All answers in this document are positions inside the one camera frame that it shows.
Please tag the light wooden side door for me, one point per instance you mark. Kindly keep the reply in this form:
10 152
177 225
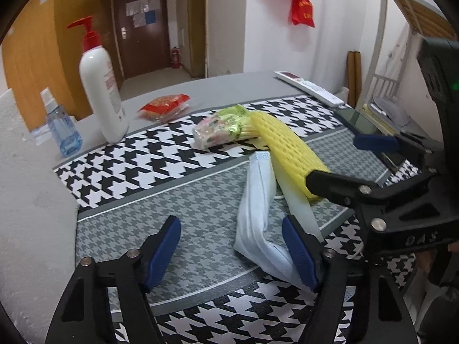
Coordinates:
197 25

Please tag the white remote control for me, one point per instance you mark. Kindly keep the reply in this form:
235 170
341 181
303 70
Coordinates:
308 86

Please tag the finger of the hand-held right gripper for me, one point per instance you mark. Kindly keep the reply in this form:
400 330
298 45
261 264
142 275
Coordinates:
337 186
376 143

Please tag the white metal bunk bed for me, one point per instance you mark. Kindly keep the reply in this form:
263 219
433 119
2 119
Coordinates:
380 25

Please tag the green snack packet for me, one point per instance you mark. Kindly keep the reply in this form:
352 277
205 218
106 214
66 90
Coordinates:
222 127

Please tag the red snack packet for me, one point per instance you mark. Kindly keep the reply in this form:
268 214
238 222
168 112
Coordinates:
163 105

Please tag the light blue face mask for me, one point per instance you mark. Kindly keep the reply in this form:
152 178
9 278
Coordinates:
256 193

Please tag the blue spray bottle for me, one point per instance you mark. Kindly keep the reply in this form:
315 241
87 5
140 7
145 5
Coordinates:
66 132

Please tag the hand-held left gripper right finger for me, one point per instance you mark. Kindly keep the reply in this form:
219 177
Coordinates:
301 254

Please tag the wooden wardrobe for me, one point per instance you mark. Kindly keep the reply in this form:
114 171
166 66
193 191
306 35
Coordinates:
43 43

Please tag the white lotion bottle red pump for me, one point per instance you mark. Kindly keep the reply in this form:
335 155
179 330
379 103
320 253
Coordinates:
102 89

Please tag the blue paper notice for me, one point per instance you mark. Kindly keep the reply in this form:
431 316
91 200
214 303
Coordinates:
151 17

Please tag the red fire extinguisher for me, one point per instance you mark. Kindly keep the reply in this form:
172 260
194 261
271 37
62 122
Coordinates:
175 59

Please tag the dark brown door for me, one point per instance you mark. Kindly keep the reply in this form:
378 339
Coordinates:
143 50

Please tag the yellow foam net sleeve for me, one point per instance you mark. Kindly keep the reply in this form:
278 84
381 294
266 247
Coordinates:
287 147

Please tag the houndstooth table cloth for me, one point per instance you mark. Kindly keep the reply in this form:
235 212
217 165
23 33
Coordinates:
200 200

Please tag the red plastic bag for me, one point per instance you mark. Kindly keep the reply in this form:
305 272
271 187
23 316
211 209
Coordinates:
303 10

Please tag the wooden boards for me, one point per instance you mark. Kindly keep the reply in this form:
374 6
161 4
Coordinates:
354 79

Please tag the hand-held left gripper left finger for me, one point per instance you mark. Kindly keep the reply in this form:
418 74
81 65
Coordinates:
163 254

